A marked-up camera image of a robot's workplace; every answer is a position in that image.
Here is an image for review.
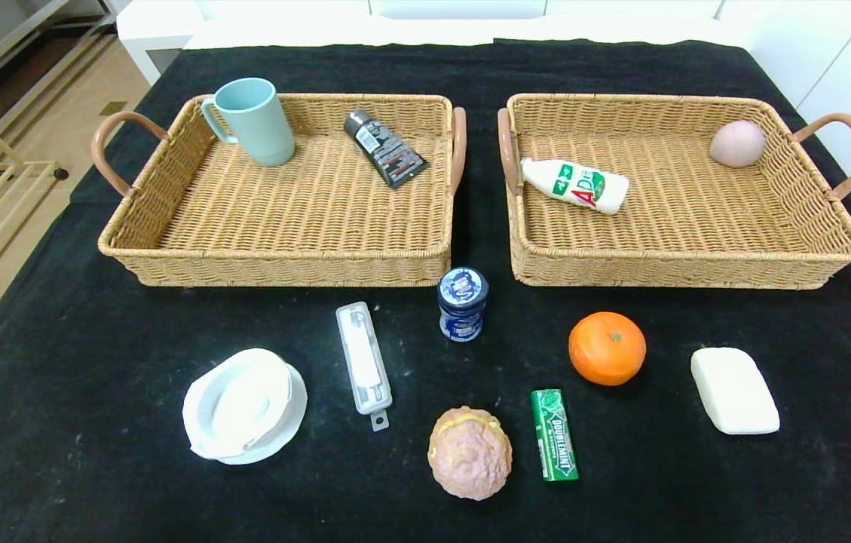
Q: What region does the wicker basket holding mug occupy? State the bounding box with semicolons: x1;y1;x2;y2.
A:
91;93;467;288

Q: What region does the white soap bar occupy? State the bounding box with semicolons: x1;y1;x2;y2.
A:
690;347;781;436

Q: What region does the green Doublemint gum pack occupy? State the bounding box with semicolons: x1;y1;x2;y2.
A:
531;389;580;482

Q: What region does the grey metal shelf frame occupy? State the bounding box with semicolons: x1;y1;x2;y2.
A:
0;0;121;152

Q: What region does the wicker basket holding milk bottle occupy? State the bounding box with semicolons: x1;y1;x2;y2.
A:
497;93;851;290

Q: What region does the pink egg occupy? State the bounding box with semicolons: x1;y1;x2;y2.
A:
709;120;767;168

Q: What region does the orange fruit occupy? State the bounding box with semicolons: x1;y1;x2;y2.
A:
568;311;647;387

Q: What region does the teal plastic mug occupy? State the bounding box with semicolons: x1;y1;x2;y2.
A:
201;78;296;167

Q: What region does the white toothbrush case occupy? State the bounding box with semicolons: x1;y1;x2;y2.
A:
335;302;393;432

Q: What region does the brown lumpy bread bun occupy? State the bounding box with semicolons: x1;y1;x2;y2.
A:
427;406;513;501

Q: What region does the blue gum jar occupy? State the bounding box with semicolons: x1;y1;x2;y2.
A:
437;267;490;342

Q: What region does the white AD milk bottle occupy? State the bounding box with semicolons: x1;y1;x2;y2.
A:
521;158;630;216

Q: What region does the black squeeze tube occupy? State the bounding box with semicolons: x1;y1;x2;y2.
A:
343;109;428;189

